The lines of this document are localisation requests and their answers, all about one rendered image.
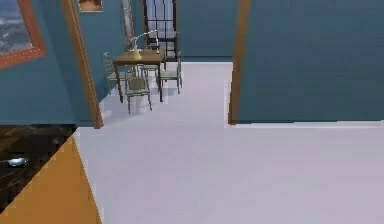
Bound white arched desk lamp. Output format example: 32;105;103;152
128;29;161;61

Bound brown wooden dining table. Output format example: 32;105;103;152
112;48;167;104

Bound red framed wall picture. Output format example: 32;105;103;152
0;0;48;70

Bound black open shelf unit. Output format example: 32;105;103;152
142;0;179;62

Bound tall grey framed picture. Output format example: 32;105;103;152
120;0;136;50

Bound pale green metal chair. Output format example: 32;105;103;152
139;63;160;84
102;51;133;96
125;65;153;115
159;51;184;95

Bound small brown framed picture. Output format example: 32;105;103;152
78;0;104;13

